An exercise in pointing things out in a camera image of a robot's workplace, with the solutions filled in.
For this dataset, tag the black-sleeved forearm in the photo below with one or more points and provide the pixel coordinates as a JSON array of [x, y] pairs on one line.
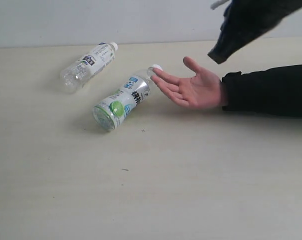
[[276, 91]]

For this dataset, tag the clear bottle white-blue label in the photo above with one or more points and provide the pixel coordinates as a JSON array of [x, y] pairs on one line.
[[75, 76]]

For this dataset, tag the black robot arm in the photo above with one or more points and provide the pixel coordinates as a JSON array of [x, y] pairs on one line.
[[247, 20]]

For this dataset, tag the lime label drink bottle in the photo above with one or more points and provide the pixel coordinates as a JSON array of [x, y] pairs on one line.
[[112, 110]]

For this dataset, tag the person's open bare hand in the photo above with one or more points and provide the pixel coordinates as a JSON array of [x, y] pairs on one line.
[[202, 91]]

